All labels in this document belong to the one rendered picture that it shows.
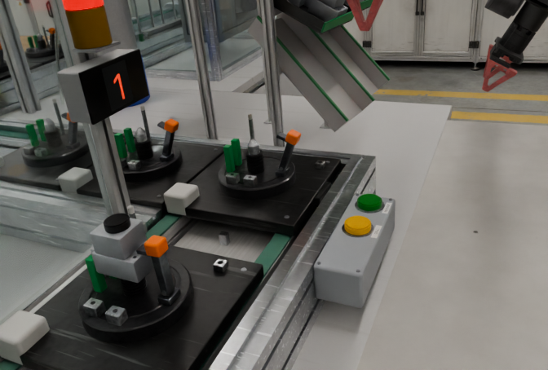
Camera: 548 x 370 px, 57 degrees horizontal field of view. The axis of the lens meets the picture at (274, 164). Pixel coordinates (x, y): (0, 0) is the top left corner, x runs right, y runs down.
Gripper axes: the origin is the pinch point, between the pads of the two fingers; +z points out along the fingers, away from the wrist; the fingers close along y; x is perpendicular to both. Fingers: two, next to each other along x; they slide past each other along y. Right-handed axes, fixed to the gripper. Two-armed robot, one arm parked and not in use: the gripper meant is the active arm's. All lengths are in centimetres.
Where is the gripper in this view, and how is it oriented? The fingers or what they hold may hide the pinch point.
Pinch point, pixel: (364, 24)
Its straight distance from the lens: 81.1
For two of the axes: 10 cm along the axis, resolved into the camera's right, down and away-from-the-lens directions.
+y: -4.2, 4.3, -8.0
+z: 0.6, 8.9, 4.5
